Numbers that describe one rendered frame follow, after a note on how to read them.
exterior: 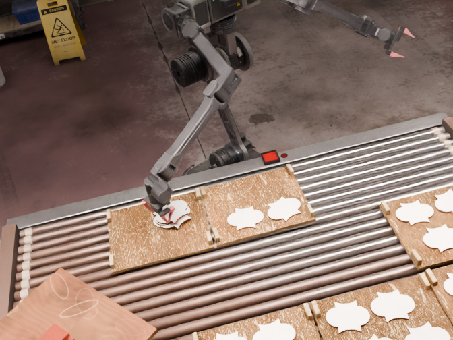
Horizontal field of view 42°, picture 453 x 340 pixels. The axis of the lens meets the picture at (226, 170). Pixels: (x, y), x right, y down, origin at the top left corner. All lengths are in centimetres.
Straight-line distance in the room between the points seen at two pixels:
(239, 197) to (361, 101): 232
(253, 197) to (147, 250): 50
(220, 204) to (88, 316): 75
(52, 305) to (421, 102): 327
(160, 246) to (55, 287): 44
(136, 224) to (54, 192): 192
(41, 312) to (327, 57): 368
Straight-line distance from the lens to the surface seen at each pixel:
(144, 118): 484
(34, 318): 222
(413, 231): 237
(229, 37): 299
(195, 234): 242
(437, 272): 225
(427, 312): 214
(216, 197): 255
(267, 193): 253
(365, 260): 229
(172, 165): 237
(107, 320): 210
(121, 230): 253
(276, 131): 443
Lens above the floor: 265
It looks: 40 degrees down
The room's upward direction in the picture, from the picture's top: 10 degrees counter-clockwise
